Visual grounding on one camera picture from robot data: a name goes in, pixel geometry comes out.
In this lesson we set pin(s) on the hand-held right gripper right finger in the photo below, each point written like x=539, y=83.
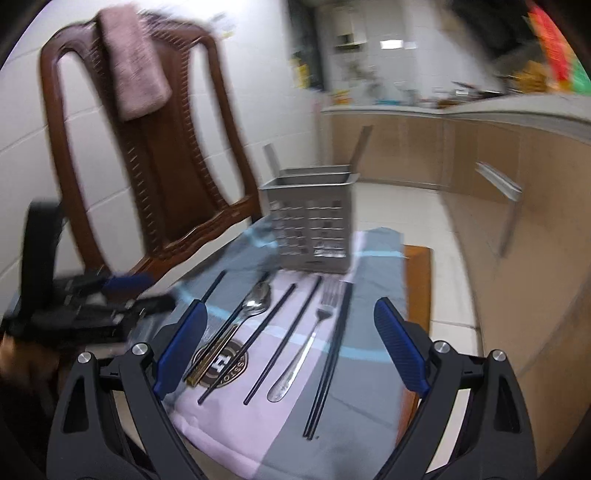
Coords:
x=397, y=346

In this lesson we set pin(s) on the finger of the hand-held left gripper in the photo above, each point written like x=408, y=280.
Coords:
x=127, y=281
x=152, y=305

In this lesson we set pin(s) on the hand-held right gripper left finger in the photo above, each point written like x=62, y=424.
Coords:
x=184, y=341

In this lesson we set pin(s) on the silver metal spoon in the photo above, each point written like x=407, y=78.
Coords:
x=258, y=297

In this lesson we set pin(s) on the silver metal fork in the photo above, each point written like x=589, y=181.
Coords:
x=295, y=355

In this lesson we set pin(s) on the perforated grey utensil holder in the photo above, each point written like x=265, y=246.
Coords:
x=304, y=217

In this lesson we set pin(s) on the person's left hand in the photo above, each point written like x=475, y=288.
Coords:
x=23, y=364

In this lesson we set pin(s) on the pink and grey printed cloth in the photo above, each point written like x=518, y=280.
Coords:
x=240, y=438

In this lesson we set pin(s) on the carved brown wooden chair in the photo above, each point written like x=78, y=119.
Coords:
x=171, y=152

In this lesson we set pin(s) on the pink fluffy towel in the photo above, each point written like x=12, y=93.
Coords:
x=134, y=69

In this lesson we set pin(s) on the beige kitchen base cabinets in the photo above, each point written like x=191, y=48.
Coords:
x=401, y=143

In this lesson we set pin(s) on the blue basin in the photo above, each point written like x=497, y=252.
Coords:
x=388, y=100

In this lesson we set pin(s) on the grey kitchen countertop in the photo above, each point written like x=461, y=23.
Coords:
x=485, y=107

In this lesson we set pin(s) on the yellow box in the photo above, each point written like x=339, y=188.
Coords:
x=341, y=97

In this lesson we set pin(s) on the yellow bottle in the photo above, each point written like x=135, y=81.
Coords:
x=301, y=71

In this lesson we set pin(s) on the orange rack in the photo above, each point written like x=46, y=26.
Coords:
x=533, y=78

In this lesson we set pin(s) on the dark window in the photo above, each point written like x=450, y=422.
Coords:
x=307, y=32

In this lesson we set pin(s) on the red and green packaging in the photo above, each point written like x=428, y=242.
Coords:
x=554, y=50

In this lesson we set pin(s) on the white wall water heater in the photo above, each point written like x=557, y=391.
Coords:
x=349, y=27

